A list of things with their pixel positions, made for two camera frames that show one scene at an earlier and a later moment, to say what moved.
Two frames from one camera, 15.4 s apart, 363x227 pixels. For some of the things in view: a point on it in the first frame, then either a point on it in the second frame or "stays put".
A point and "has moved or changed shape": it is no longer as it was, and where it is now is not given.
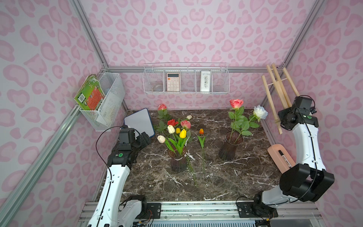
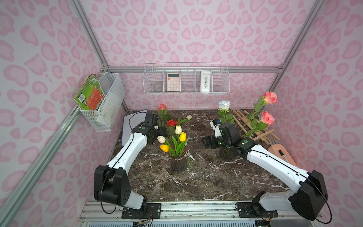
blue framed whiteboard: (141, 122) stays put
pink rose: (241, 123) → (268, 98)
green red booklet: (91, 96) stays put
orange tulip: (202, 142) → (164, 148)
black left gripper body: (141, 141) → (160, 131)
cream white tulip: (171, 129) → (178, 129)
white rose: (259, 113) → (224, 106)
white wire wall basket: (186, 78) stays put
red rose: (172, 122) stays put
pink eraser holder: (273, 151) stays put
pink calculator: (173, 82) stays put
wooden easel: (278, 75) → (252, 126)
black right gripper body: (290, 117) → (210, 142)
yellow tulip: (181, 140) has moved or changed shape
